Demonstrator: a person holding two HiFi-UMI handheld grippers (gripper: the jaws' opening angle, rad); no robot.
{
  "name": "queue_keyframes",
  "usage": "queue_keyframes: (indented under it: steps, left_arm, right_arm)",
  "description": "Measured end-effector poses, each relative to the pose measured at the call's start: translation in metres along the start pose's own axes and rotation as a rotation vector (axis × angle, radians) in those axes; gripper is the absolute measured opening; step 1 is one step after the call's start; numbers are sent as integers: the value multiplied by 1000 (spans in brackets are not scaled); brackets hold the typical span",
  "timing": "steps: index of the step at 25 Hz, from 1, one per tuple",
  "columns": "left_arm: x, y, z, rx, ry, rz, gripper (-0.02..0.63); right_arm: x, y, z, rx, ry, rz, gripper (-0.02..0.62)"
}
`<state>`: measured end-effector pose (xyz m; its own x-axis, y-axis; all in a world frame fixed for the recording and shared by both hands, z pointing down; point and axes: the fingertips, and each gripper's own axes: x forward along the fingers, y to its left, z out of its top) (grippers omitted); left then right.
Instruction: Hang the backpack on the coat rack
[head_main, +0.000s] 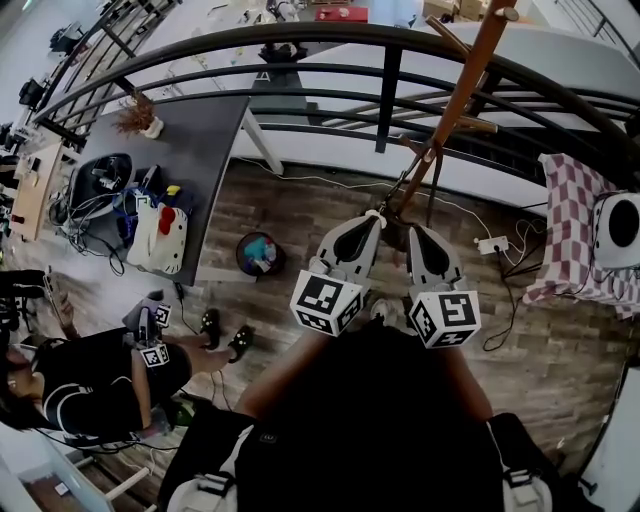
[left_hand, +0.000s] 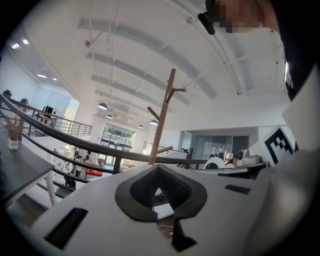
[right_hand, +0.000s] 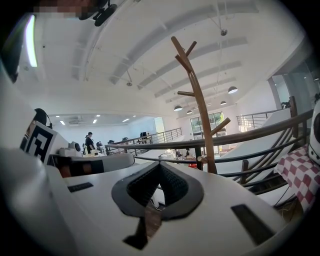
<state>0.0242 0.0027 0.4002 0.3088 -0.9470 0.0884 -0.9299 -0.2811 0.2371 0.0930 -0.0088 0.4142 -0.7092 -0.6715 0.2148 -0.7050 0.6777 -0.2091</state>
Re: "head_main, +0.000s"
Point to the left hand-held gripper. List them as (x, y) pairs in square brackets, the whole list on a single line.
[(320, 300)]

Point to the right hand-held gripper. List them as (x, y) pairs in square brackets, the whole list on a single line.
[(445, 317)]

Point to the brown wooden coat stand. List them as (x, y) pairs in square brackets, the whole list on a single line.
[(467, 75)]

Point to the person's left forearm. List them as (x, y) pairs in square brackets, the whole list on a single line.
[(280, 375)]

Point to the person's right forearm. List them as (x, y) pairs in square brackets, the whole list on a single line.
[(470, 385)]

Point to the white power strip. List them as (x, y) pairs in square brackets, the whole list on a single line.
[(492, 245)]

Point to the teal crumpled packet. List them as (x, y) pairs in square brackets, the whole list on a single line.
[(256, 249)]

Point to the black round waste bin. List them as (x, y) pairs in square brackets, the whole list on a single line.
[(245, 267)]

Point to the black clog with charms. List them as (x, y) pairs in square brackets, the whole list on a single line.
[(241, 345), (211, 327)]

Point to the checkered red white cloth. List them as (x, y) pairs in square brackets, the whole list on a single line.
[(565, 215)]

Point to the person's dark shirt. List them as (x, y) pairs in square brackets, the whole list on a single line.
[(380, 415)]

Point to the curved black metal railing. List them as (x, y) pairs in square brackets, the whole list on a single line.
[(387, 100)]

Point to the dark blue bag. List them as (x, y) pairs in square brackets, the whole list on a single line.
[(182, 205)]

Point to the grey table white legs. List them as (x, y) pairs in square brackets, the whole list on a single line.
[(200, 150)]

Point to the small yellow toy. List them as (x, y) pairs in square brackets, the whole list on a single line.
[(173, 190)]

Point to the white cat-shaped bag red bow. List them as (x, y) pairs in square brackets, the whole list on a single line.
[(155, 245)]

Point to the small black-white patterned block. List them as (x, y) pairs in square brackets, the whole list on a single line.
[(143, 203)]

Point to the red table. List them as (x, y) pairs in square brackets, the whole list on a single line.
[(340, 14)]

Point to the dried plant in white vase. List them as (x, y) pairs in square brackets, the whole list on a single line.
[(137, 115)]

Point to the black open case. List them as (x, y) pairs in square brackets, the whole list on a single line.
[(100, 185)]

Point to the person's white harness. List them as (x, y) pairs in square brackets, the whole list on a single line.
[(192, 495)]

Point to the light wooden desk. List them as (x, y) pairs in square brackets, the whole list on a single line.
[(37, 195)]

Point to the straight black metal railing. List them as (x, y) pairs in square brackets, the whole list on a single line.
[(105, 45)]

